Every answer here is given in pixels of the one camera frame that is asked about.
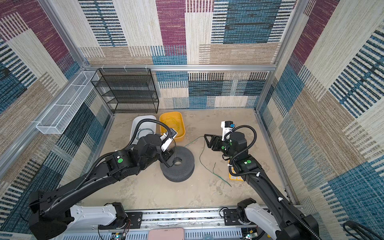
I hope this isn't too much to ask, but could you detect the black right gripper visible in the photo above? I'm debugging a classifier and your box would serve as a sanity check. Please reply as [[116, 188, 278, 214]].
[[204, 134, 237, 160]]

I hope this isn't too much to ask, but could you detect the grey perforated cable spool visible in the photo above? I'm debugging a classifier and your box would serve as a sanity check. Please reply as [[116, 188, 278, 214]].
[[160, 147, 195, 183]]

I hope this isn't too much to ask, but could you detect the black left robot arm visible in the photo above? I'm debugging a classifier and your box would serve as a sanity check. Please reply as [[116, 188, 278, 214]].
[[28, 119, 178, 240]]

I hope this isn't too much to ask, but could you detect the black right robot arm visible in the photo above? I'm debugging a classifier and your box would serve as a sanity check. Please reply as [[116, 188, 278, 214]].
[[204, 121, 320, 240]]

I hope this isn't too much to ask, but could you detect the white plastic bin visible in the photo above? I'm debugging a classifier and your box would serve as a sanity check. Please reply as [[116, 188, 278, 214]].
[[130, 115, 157, 144]]

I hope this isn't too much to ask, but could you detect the yellow plastic bin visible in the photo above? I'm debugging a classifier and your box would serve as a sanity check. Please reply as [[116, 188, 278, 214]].
[[159, 112, 186, 143]]

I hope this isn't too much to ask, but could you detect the yellow calculator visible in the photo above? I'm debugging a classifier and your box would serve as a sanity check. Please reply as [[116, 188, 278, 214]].
[[227, 161, 244, 182]]

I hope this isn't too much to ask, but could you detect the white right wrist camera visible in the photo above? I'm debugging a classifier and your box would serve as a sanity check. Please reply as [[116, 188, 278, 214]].
[[221, 121, 235, 141]]

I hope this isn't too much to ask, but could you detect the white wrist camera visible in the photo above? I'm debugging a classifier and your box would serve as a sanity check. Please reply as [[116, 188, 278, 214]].
[[160, 128, 178, 152], [221, 121, 235, 141]]

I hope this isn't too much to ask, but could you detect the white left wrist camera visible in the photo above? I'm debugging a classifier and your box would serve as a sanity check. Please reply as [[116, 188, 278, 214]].
[[160, 128, 178, 152]]

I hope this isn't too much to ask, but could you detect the dark green cable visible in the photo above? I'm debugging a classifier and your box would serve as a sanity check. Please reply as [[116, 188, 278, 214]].
[[135, 127, 156, 141]]

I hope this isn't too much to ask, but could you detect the yellow cable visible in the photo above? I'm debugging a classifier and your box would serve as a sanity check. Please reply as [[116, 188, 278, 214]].
[[163, 116, 183, 133]]

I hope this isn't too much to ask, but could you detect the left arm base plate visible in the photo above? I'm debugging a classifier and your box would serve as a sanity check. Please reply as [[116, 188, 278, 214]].
[[99, 212, 143, 231]]

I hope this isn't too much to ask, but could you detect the black wire shelf rack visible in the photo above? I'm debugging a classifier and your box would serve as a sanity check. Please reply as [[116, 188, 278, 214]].
[[91, 68, 160, 114]]

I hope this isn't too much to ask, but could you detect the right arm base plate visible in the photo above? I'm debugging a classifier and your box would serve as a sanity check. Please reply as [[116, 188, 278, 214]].
[[219, 207, 256, 226]]

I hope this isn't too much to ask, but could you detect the white wire mesh basket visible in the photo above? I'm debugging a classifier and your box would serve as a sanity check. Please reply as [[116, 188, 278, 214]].
[[36, 71, 95, 135]]

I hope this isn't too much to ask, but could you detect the black cable loop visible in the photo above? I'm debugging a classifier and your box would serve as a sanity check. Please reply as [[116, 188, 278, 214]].
[[342, 220, 384, 240]]

